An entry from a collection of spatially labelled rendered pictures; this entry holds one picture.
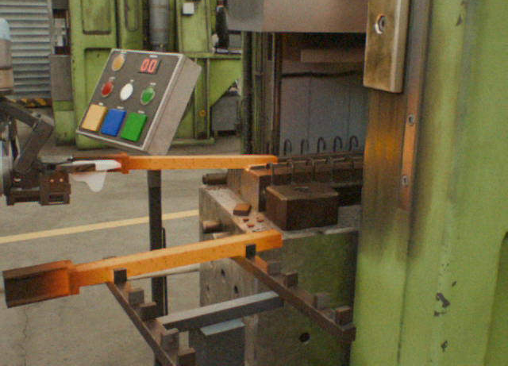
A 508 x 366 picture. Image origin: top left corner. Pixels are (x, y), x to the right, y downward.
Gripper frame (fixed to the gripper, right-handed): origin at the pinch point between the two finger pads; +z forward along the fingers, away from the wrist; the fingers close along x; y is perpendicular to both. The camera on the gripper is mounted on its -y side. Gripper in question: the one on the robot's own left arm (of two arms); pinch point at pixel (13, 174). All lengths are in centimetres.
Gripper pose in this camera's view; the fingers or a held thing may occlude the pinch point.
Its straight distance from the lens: 147.7
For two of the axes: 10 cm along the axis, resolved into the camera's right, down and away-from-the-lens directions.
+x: 2.1, 2.6, -9.4
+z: -0.2, 9.6, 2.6
